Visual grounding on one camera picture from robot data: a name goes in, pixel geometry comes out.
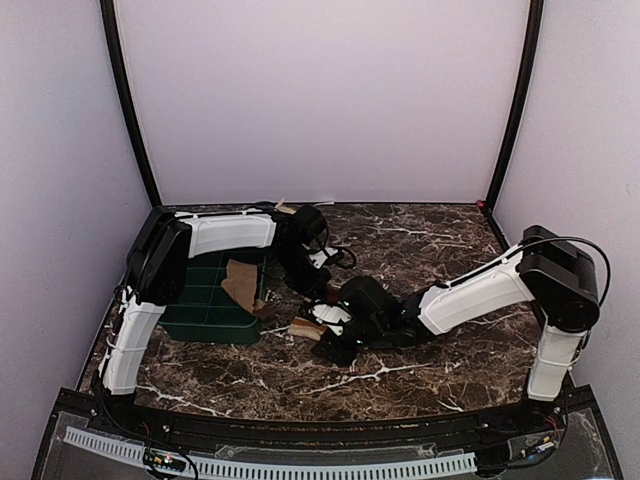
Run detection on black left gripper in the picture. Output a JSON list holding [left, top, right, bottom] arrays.
[[273, 245, 332, 299]]

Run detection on striped cream red sock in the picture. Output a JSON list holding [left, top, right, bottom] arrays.
[[287, 316, 327, 342]]

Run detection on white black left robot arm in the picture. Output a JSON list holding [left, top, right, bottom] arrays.
[[98, 205, 339, 396]]

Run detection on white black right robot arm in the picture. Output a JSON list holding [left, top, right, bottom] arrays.
[[307, 225, 610, 434]]

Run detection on tan brown sock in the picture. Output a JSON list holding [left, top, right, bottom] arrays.
[[221, 259, 276, 320]]

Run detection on green plastic divided tray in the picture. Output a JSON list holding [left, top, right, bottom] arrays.
[[158, 248, 267, 345]]

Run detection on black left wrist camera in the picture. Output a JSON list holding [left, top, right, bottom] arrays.
[[294, 205, 329, 249]]

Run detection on white slotted cable duct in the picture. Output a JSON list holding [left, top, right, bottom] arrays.
[[62, 427, 477, 479]]

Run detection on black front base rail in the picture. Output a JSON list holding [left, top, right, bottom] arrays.
[[40, 386, 611, 451]]

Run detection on black left corner post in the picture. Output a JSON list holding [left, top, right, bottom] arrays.
[[99, 0, 162, 207]]

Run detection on black corner post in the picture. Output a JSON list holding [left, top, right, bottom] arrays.
[[483, 0, 545, 217], [99, 0, 162, 207]]

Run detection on black right corner post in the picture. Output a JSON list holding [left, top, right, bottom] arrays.
[[483, 0, 545, 217]]

